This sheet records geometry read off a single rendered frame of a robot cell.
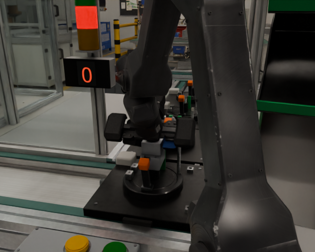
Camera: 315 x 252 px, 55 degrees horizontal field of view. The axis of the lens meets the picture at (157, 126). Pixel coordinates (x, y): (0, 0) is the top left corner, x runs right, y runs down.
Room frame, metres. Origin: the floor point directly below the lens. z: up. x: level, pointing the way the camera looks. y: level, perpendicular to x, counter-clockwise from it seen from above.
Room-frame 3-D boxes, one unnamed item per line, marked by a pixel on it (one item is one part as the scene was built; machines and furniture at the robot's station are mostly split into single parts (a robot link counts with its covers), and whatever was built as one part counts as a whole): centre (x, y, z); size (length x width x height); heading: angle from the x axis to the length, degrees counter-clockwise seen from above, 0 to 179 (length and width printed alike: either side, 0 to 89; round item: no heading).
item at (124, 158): (0.73, 0.08, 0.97); 0.05 x 0.05 x 0.04; 77
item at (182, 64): (5.97, -0.72, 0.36); 0.60 x 0.40 x 0.15; 78
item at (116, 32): (9.08, 0.58, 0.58); 3.40 x 0.20 x 1.15; 166
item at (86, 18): (0.77, 0.17, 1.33); 0.05 x 0.05 x 0.05
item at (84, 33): (0.77, 0.17, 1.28); 0.05 x 0.05 x 0.05
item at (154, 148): (0.62, 0.01, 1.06); 0.08 x 0.04 x 0.07; 168
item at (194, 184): (0.61, 0.01, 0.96); 0.24 x 0.24 x 0.02; 77
